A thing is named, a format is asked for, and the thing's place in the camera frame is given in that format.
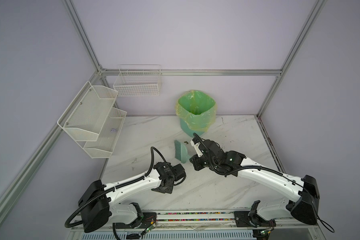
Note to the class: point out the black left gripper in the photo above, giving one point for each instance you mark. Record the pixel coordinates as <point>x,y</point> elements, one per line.
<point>169,190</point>

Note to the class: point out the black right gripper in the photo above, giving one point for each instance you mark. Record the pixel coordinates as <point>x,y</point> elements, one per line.
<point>194,161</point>

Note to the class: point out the green hand brush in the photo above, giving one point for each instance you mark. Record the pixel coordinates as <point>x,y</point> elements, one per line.
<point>181,152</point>

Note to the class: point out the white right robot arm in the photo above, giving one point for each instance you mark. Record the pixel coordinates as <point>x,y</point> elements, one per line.
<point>301,196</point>

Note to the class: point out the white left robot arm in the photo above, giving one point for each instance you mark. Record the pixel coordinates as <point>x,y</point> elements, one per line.
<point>101,203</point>

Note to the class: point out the green trash bin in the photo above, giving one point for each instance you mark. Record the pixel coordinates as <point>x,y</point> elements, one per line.
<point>195,117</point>

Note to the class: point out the yellow-green bin liner bag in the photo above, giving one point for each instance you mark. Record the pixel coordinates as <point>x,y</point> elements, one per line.
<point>195,109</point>

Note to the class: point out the white mesh wall shelf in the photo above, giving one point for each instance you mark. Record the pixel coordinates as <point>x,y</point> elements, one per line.
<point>93,121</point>

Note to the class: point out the white wire wall basket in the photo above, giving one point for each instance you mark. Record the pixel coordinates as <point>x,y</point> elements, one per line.
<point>138,80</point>

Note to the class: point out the aluminium frame post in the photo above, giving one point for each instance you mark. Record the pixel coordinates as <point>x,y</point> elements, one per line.
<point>79,27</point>

